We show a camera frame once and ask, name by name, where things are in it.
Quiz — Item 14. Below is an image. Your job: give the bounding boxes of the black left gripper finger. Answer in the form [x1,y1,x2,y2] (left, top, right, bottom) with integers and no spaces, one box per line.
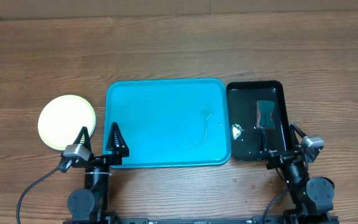
[106,122,129,157]
[73,126,91,152]

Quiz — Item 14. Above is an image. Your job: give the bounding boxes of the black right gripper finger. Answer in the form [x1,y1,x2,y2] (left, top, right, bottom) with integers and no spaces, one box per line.
[289,123,306,152]
[259,128,270,154]

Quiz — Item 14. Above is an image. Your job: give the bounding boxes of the yellow plate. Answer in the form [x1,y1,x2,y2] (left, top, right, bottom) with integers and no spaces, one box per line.
[37,95,96,151]

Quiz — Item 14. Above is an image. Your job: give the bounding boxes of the sponge with green pad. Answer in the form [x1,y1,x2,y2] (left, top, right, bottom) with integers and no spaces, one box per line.
[256,100,275,129]

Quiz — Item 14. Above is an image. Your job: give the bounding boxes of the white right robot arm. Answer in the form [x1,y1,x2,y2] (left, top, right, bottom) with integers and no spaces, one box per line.
[259,123,339,224]

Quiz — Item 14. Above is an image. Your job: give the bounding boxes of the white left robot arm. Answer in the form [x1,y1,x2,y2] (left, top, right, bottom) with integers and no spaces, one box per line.
[62,122,129,224]

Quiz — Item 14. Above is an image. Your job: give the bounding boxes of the black tray with water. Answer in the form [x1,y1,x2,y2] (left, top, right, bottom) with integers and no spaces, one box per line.
[226,80,291,161]

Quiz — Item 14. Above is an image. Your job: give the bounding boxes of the teal plastic tray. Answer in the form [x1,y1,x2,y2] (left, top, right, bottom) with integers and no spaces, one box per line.
[103,78,231,169]

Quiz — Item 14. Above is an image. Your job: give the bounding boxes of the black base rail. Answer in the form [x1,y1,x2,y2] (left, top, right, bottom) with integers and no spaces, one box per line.
[116,215,287,224]

